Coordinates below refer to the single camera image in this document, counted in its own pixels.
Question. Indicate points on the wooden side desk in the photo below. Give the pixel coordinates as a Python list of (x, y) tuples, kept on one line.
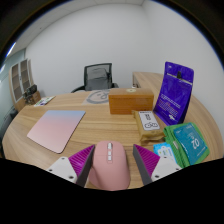
[(146, 79)]

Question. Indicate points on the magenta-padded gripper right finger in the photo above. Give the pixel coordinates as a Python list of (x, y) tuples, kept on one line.
[(166, 165)]

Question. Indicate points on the purple stand-up pouch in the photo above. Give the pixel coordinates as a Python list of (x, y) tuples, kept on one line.
[(175, 96)]

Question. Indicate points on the pink computer mouse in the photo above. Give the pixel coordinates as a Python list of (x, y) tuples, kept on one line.
[(110, 170)]

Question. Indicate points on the black devices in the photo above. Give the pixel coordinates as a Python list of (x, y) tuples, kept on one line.
[(30, 90)]

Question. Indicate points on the wooden shelf unit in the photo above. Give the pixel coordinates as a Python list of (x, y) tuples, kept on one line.
[(20, 80)]

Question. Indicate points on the white green sticker sheet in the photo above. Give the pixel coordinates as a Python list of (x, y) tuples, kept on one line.
[(44, 101)]

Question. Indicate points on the long ceiling light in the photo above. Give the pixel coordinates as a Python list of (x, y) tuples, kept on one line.
[(10, 49)]

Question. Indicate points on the black mesh office chair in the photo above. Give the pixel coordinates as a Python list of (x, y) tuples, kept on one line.
[(87, 70)]

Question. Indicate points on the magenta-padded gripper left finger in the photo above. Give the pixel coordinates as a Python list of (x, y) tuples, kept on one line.
[(60, 166)]

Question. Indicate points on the grey backpack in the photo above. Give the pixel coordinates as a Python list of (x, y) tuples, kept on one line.
[(98, 78)]

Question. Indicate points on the low wooden side cabinet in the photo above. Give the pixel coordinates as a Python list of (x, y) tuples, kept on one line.
[(35, 98)]

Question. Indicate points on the small light blue packet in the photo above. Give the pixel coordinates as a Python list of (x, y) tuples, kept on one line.
[(163, 151)]

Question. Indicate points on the pink-blue gradient mouse pad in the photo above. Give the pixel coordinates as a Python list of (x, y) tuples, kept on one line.
[(55, 130)]

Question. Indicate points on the green packet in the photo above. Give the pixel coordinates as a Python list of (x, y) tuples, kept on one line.
[(185, 159)]

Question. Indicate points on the brown wooden box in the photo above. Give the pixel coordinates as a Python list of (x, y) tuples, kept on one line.
[(130, 102)]

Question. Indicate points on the brown packet with white label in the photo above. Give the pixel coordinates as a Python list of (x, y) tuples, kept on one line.
[(148, 133)]

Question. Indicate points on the teal packet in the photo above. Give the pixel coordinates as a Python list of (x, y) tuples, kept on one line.
[(190, 140)]

